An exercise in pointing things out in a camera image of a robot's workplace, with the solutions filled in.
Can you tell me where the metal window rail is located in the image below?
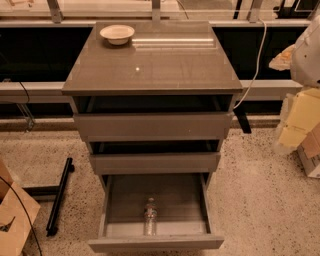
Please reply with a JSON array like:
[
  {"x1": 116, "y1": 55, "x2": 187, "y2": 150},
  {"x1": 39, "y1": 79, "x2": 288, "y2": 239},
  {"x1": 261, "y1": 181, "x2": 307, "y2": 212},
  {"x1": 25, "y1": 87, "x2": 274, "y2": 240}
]
[{"x1": 0, "y1": 80, "x2": 302, "y2": 104}]

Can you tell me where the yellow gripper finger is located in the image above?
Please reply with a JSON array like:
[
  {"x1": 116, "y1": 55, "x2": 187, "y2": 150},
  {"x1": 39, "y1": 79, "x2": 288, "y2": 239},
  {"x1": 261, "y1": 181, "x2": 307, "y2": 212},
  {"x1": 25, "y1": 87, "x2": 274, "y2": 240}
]
[{"x1": 269, "y1": 45, "x2": 295, "y2": 71}]

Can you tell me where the grey drawer cabinet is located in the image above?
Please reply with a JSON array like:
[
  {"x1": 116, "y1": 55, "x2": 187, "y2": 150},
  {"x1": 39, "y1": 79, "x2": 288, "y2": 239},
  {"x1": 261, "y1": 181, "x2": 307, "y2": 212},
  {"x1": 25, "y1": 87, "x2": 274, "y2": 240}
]
[{"x1": 61, "y1": 20, "x2": 244, "y2": 178}]

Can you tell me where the open bottom grey drawer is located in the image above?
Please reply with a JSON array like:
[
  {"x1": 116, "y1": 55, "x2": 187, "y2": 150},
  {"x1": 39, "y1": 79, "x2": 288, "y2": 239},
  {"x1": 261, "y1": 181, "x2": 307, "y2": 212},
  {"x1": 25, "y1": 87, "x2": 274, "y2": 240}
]
[{"x1": 89, "y1": 173, "x2": 224, "y2": 253}]

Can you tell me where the top grey drawer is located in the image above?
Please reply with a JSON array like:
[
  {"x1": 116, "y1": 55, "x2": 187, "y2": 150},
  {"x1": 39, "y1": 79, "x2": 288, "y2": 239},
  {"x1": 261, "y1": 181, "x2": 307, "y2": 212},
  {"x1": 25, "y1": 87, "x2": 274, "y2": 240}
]
[{"x1": 74, "y1": 113, "x2": 232, "y2": 142}]

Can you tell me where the cardboard box right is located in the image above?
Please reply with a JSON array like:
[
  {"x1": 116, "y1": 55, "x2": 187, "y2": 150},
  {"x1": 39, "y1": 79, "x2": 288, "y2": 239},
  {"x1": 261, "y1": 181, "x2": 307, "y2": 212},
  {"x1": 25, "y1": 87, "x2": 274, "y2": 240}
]
[{"x1": 298, "y1": 123, "x2": 320, "y2": 179}]

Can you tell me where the black metal stand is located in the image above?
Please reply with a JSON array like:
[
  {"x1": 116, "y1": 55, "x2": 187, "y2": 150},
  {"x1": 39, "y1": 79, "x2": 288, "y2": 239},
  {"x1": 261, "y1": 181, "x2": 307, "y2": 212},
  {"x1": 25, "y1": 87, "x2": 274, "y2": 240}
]
[{"x1": 26, "y1": 157, "x2": 75, "y2": 237}]

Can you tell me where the black cable left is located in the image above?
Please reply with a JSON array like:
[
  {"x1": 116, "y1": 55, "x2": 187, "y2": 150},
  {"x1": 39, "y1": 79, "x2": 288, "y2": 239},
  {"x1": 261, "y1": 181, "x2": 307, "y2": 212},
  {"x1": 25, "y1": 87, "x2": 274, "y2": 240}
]
[{"x1": 0, "y1": 175, "x2": 44, "y2": 256}]

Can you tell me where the cardboard box left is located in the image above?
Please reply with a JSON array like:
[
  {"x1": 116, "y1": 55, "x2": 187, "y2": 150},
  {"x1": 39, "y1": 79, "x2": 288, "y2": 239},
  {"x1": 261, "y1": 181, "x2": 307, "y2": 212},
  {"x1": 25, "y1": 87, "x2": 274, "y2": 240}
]
[{"x1": 0, "y1": 160, "x2": 40, "y2": 256}]

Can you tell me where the cardboard box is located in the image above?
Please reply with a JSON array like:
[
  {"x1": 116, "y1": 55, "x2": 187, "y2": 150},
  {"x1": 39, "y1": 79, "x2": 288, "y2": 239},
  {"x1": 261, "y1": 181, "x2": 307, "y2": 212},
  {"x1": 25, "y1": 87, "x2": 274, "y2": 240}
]
[
  {"x1": 0, "y1": 160, "x2": 40, "y2": 256},
  {"x1": 298, "y1": 123, "x2": 320, "y2": 179}
]

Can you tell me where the white paper bowl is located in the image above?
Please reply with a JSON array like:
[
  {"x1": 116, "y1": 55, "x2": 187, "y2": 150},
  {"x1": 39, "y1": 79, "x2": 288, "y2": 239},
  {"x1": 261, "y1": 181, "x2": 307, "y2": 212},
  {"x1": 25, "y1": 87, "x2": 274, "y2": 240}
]
[{"x1": 100, "y1": 25, "x2": 135, "y2": 45}]

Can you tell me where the clear plastic water bottle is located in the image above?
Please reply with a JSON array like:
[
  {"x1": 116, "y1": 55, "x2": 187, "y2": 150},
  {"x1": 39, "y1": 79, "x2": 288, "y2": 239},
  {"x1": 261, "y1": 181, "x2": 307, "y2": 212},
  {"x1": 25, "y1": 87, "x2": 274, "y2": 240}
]
[{"x1": 144, "y1": 198, "x2": 157, "y2": 236}]

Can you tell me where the white cable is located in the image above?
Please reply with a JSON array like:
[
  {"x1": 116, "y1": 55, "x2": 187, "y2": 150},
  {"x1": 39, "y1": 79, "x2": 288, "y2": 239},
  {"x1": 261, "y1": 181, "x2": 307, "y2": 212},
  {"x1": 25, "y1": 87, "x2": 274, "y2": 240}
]
[{"x1": 233, "y1": 18, "x2": 268, "y2": 110}]

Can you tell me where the middle grey drawer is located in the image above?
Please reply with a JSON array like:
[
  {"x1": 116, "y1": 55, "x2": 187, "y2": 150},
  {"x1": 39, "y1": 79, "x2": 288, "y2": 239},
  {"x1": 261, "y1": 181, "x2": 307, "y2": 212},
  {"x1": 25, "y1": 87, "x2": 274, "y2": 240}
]
[{"x1": 89, "y1": 153, "x2": 221, "y2": 175}]

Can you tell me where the black bracket behind cabinet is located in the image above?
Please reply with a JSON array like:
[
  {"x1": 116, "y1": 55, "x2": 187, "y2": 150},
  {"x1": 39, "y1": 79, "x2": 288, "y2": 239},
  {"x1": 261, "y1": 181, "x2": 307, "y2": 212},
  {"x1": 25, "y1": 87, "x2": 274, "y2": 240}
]
[{"x1": 233, "y1": 106, "x2": 252, "y2": 134}]

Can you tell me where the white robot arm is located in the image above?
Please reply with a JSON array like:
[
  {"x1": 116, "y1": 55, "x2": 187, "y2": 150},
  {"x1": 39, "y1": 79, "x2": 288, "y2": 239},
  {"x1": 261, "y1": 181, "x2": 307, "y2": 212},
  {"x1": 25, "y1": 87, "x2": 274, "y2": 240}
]
[{"x1": 269, "y1": 15, "x2": 320, "y2": 88}]

